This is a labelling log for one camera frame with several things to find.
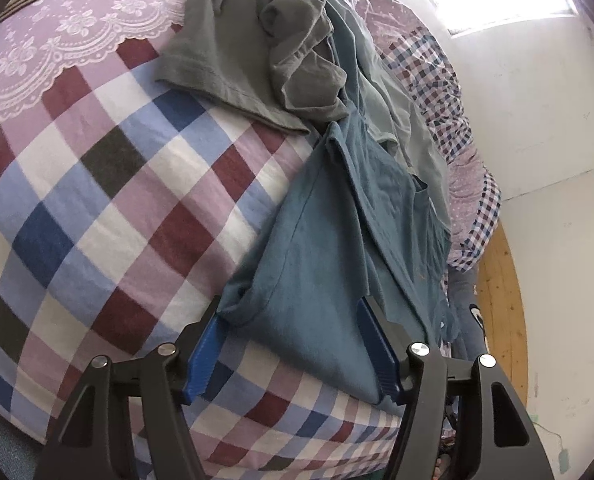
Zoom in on grey t-shirt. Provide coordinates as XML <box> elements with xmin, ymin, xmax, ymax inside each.
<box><xmin>154</xmin><ymin>0</ymin><xmax>350</xmax><ymax>133</ymax></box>

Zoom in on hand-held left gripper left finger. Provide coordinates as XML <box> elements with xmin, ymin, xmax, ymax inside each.
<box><xmin>34</xmin><ymin>310</ymin><xmax>223</xmax><ymax>480</ymax></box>

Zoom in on blue plush cushion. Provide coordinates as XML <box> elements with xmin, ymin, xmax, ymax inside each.
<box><xmin>447</xmin><ymin>265</ymin><xmax>493</xmax><ymax>361</ymax></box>

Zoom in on teal blue t-shirt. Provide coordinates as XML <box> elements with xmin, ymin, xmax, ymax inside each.
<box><xmin>217</xmin><ymin>120</ymin><xmax>460</xmax><ymax>406</ymax></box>

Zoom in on checked bed sheet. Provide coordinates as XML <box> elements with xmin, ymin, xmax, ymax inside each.
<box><xmin>0</xmin><ymin>0</ymin><xmax>408</xmax><ymax>480</ymax></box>

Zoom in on light grey-green sweatshirt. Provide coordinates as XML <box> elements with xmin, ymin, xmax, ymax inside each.
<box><xmin>257</xmin><ymin>0</ymin><xmax>453</xmax><ymax>236</ymax></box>

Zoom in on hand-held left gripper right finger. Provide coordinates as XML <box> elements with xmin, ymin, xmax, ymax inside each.
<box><xmin>357</xmin><ymin>299</ymin><xmax>550</xmax><ymax>480</ymax></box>

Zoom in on wooden headboard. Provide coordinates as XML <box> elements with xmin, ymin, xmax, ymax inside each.
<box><xmin>474</xmin><ymin>220</ymin><xmax>530</xmax><ymax>411</ymax></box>

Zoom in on checked purple duvet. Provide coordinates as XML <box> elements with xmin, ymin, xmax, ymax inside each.
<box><xmin>297</xmin><ymin>0</ymin><xmax>475</xmax><ymax>171</ymax></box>

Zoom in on purple dotted checked pillow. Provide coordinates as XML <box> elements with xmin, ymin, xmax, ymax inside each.
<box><xmin>447</xmin><ymin>160</ymin><xmax>503</xmax><ymax>273</ymax></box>

